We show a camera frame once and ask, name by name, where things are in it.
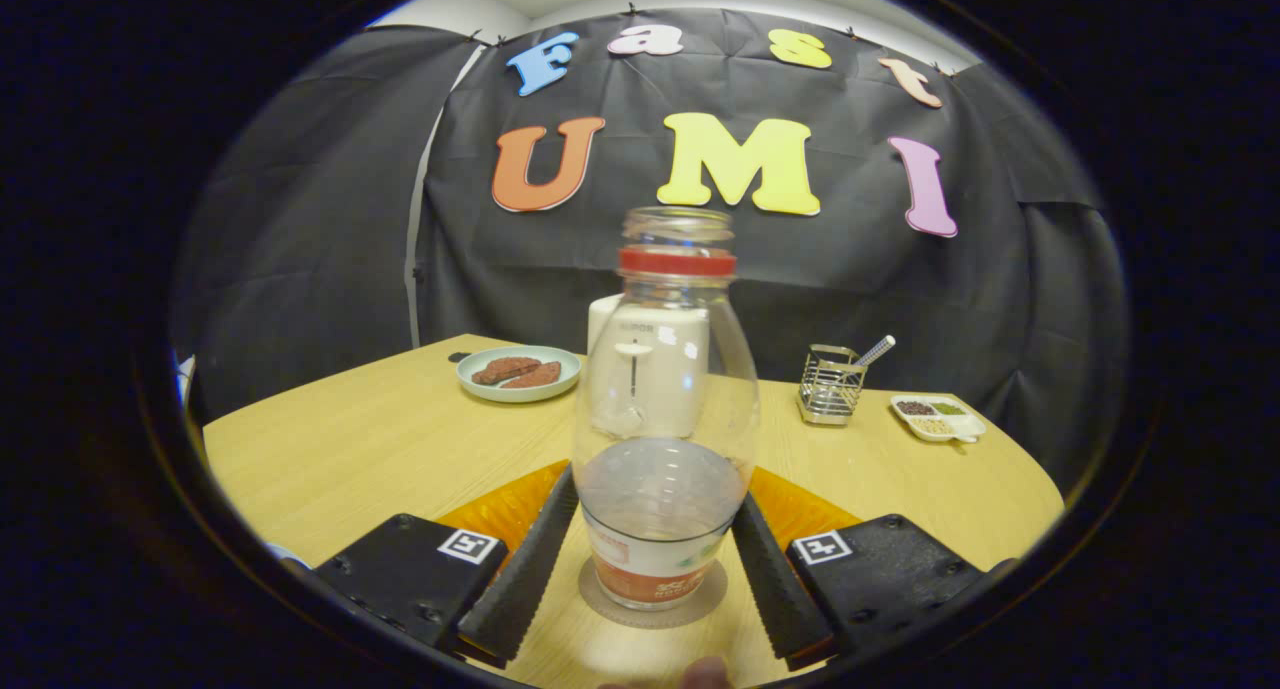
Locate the white toaster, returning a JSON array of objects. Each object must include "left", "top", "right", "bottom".
[{"left": 587, "top": 294, "right": 711, "bottom": 440}]

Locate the clear plastic juice bottle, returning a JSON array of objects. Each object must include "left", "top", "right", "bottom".
[{"left": 572, "top": 206, "right": 761, "bottom": 611}]

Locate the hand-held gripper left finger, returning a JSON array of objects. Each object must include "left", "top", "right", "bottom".
[{"left": 315, "top": 459, "right": 581, "bottom": 668}]

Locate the metal wire utensil holder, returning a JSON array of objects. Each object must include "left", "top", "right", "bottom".
[{"left": 798, "top": 344, "right": 867, "bottom": 427}]

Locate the pale green plate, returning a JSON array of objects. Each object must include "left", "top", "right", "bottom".
[{"left": 457, "top": 345, "right": 582, "bottom": 404}]

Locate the round brown coaster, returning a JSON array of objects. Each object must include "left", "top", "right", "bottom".
[{"left": 578, "top": 557, "right": 729, "bottom": 630}]

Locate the wooden table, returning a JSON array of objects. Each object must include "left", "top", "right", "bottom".
[{"left": 200, "top": 334, "right": 1066, "bottom": 689}]

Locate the white divided spice dish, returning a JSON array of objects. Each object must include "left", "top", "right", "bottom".
[{"left": 890, "top": 395, "right": 987, "bottom": 444}]

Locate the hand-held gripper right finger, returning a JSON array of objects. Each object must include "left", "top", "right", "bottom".
[{"left": 733, "top": 466, "right": 1016, "bottom": 670}]

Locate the brown meat slice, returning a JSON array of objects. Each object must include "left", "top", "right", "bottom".
[
  {"left": 498, "top": 362, "right": 563, "bottom": 390},
  {"left": 471, "top": 356, "right": 542, "bottom": 386}
]

